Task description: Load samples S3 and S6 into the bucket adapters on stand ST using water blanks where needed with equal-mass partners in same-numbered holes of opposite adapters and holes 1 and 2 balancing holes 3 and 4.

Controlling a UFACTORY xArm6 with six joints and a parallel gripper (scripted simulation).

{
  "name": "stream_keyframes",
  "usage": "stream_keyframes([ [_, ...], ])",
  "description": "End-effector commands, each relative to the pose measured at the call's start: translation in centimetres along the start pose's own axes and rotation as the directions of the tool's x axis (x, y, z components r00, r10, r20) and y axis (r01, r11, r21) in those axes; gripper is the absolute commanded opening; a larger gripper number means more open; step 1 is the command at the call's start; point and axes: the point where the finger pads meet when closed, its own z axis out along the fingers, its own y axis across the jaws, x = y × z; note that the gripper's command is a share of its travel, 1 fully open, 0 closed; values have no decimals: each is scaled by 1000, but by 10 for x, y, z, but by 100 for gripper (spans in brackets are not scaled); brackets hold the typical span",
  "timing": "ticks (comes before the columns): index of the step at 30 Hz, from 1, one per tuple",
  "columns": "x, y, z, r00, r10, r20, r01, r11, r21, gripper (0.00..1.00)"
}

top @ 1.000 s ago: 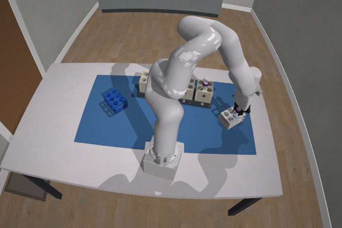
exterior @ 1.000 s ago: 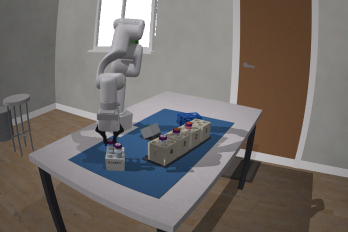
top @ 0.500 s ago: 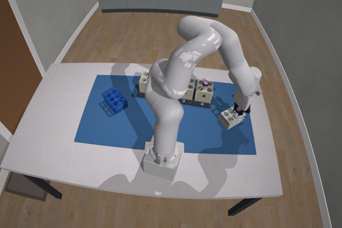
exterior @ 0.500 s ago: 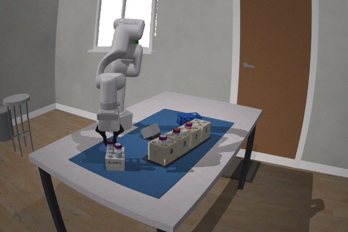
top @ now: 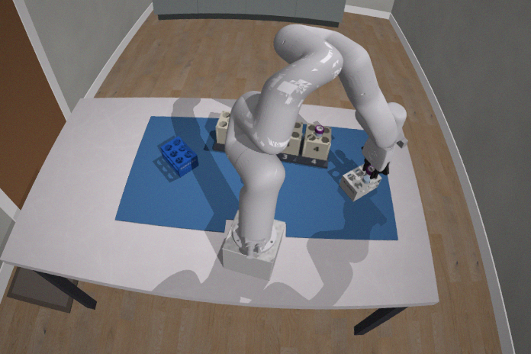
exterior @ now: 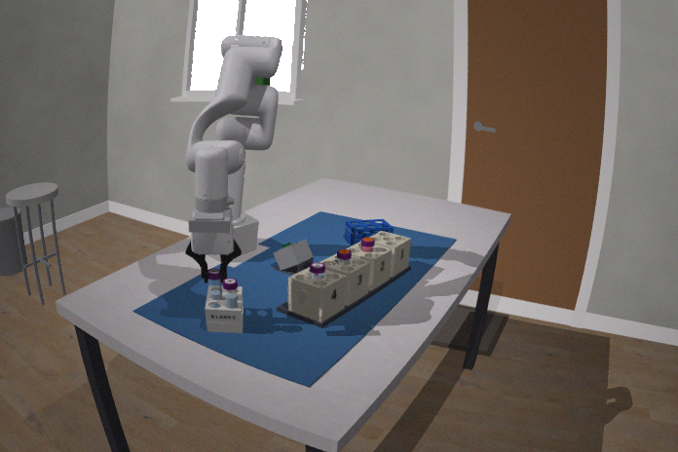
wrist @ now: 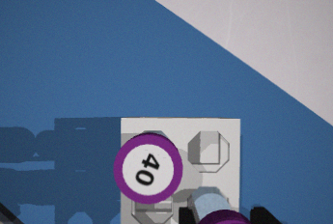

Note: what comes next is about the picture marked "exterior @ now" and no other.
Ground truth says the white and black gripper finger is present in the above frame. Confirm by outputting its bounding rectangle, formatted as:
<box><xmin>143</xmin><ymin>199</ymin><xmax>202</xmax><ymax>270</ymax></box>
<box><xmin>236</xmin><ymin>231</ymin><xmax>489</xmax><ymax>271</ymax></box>
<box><xmin>220</xmin><ymin>240</ymin><xmax>242</xmax><ymax>283</ymax></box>
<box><xmin>185</xmin><ymin>242</ymin><xmax>208</xmax><ymax>283</ymax></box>

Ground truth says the blue tube rack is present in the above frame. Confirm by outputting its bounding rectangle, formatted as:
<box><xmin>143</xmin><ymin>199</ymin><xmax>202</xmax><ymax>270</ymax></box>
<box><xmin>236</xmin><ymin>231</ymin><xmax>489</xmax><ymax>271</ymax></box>
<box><xmin>345</xmin><ymin>219</ymin><xmax>394</xmax><ymax>246</ymax></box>

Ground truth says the blue bench mat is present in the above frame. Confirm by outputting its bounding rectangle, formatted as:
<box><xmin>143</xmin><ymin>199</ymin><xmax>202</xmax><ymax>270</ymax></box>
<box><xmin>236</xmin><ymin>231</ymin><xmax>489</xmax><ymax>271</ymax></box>
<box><xmin>133</xmin><ymin>211</ymin><xmax>457</xmax><ymax>387</ymax></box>

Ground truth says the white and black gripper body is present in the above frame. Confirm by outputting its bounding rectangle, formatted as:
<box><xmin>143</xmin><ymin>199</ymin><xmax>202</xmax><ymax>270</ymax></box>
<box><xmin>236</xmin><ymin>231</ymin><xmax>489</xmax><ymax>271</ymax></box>
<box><xmin>191</xmin><ymin>207</ymin><xmax>235</xmax><ymax>255</ymax></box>

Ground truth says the white tube rack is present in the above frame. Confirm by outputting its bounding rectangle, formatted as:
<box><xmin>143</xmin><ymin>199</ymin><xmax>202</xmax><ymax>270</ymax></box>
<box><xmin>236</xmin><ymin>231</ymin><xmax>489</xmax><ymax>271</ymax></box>
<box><xmin>205</xmin><ymin>286</ymin><xmax>244</xmax><ymax>333</ymax></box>

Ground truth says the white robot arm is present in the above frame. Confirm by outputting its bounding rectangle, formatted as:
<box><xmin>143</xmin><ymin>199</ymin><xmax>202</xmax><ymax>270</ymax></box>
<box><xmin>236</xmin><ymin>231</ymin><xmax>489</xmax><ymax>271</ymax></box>
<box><xmin>186</xmin><ymin>35</ymin><xmax>283</xmax><ymax>233</ymax></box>

